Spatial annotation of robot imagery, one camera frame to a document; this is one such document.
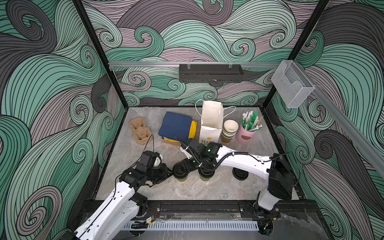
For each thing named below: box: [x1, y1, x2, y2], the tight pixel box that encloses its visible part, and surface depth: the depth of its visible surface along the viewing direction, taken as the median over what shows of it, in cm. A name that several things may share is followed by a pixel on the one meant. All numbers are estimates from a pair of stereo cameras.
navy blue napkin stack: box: [158, 111, 193, 143], surface depth 106 cm
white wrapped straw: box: [242, 111, 250, 129], surface depth 90 cm
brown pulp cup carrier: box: [129, 117, 152, 145], surface depth 100 cm
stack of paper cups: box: [221, 119, 239, 143], surface depth 91 cm
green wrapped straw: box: [248, 111, 259, 131], surface depth 91 cm
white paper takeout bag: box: [195, 99, 237, 146], surface depth 85 cm
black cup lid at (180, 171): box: [172, 162, 189, 179], surface depth 76 cm
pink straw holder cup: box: [236, 122, 257, 145], surface depth 93 cm
